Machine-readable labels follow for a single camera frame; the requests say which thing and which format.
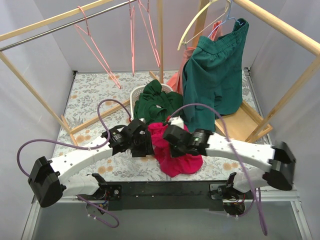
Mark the pink wire hanger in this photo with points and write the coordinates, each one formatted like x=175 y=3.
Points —
x=132 y=37
x=89 y=41
x=149 y=29

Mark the metal hanging rail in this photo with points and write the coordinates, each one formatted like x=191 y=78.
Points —
x=60 y=27

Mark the dark green garment in basket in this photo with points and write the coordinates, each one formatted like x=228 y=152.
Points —
x=154 y=104

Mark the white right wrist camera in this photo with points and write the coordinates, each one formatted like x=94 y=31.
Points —
x=176 y=121

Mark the pink wire hanger left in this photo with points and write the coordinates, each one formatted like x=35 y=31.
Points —
x=89 y=41

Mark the cream wooden hanger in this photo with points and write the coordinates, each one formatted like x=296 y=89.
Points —
x=199 y=21

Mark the salmon garment on hanger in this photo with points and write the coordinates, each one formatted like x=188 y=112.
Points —
x=176 y=81

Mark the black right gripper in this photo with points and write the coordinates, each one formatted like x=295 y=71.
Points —
x=173 y=139

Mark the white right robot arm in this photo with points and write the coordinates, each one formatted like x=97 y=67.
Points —
x=274 y=165

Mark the pink wire hanger right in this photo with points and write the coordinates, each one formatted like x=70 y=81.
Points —
x=149 y=29

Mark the white laundry basket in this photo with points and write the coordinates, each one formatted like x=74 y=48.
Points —
x=135 y=94

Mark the teal shorts on hanger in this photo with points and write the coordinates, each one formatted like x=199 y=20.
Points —
x=213 y=77

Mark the wooden clothes rack frame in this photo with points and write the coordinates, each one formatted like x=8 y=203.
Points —
x=256 y=126

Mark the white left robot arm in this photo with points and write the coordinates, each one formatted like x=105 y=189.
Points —
x=53 y=179

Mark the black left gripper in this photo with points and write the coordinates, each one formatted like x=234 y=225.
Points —
x=144 y=144

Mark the pink wire hanger middle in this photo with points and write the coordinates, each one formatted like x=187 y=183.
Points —
x=132 y=37

